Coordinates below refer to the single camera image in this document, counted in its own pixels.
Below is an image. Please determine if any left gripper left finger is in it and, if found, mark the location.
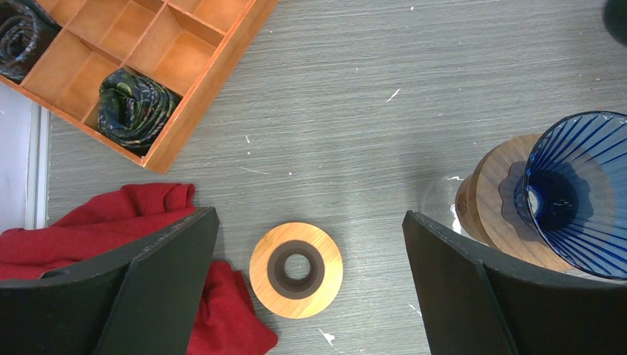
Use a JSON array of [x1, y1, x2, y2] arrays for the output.
[[1, 207, 220, 354]]

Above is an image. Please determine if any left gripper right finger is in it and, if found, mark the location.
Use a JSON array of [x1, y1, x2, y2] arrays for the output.
[[402, 211, 626, 354]]

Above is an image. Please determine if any dark wooden dripper stand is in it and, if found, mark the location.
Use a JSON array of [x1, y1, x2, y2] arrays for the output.
[[455, 134, 573, 271]]

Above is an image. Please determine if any blue glass dripper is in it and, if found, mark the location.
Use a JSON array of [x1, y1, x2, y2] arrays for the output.
[[514, 111, 626, 280]]

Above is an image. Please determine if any red cloth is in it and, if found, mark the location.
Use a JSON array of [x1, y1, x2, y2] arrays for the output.
[[1, 183, 278, 354]]

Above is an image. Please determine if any glass beaker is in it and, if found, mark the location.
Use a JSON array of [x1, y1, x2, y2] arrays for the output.
[[419, 175, 470, 237]]

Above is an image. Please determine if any black rolled cloth in tray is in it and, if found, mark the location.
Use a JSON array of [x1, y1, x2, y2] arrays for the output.
[[97, 68, 181, 155]]

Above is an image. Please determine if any orange wooden compartment tray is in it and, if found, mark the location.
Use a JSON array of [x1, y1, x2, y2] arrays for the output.
[[1, 1, 276, 174]]

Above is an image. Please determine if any light wooden ring holder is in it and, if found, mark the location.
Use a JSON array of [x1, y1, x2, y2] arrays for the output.
[[248, 222, 344, 320]]

